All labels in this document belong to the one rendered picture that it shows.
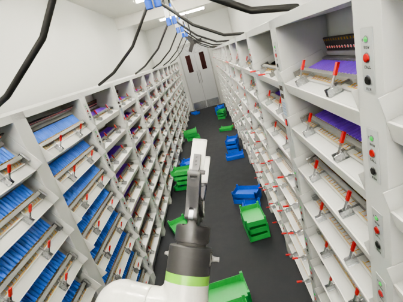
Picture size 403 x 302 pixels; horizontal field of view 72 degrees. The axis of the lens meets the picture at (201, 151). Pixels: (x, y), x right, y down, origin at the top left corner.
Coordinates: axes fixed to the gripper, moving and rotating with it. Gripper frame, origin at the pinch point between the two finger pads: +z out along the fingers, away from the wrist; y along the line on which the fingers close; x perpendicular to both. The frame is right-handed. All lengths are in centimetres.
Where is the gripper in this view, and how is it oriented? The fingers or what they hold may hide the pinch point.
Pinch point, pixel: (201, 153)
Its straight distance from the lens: 65.3
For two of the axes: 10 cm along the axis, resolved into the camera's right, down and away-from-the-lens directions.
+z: 1.1, -9.6, 2.7
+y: -0.8, -2.8, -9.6
